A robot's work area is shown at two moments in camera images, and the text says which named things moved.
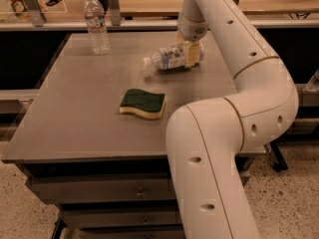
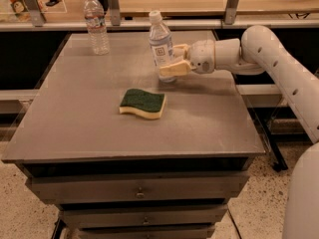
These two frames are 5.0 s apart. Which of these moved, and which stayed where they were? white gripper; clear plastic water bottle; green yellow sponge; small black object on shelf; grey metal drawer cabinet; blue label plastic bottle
Moved: blue label plastic bottle; white gripper
Stayed: grey metal drawer cabinet; green yellow sponge; clear plastic water bottle; small black object on shelf
